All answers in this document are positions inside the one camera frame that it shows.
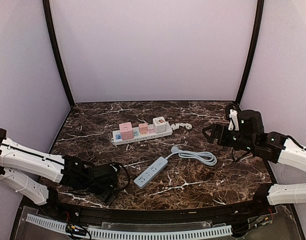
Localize light blue power strip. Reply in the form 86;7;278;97
133;157;168;189

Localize white cube socket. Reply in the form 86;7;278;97
152;116;167;134

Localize white multicolour power strip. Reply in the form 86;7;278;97
112;121;173;147

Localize pink cube socket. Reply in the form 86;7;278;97
119;122;134;141

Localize pink usb charger plug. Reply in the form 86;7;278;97
138;123;148;135

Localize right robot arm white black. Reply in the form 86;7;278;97
202;109;306;206

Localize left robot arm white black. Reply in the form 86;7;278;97
0;128;121;206

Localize small circuit board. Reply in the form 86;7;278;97
65;223;87;236

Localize grey power strip cable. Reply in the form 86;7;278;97
165;146;218;166

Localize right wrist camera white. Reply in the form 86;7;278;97
225;103;241;131

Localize white power strip cable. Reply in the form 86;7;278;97
170;121;194;131

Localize light blue cable duct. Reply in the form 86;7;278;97
25;214;233;240

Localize black front rail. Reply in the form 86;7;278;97
58;201;270;225

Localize right black frame post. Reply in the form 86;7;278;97
235;0;265;106

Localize black frame post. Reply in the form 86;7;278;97
235;0;265;106
42;0;75;108

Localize left black frame post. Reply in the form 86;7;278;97
42;0;75;108

